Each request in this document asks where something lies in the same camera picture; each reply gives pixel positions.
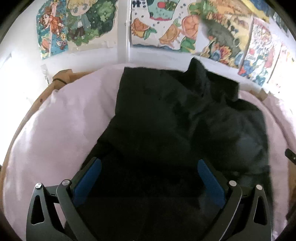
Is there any yellow black flower poster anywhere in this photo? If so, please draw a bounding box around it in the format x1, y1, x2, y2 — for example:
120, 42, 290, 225
190, 1, 252, 69

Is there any orange fruit poster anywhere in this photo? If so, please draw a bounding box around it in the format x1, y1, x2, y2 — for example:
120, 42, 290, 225
130, 1, 203, 53

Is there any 2024 dragon poster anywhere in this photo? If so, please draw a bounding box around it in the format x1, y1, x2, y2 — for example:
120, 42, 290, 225
238, 18, 281, 87

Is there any anime children poster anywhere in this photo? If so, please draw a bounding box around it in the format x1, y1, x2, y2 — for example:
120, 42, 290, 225
36, 0, 118, 59

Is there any black puffer jacket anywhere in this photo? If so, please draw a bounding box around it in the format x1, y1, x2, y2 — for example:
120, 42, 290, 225
72, 59, 273, 240

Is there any white wall pipe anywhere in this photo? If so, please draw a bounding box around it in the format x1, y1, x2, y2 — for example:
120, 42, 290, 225
117, 0, 132, 63

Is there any pink bed sheet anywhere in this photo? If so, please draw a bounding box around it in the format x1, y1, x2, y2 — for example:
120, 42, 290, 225
1, 64, 295, 240

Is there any wooden bed frame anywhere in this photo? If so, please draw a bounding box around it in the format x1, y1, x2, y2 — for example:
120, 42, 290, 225
0, 69, 269, 200

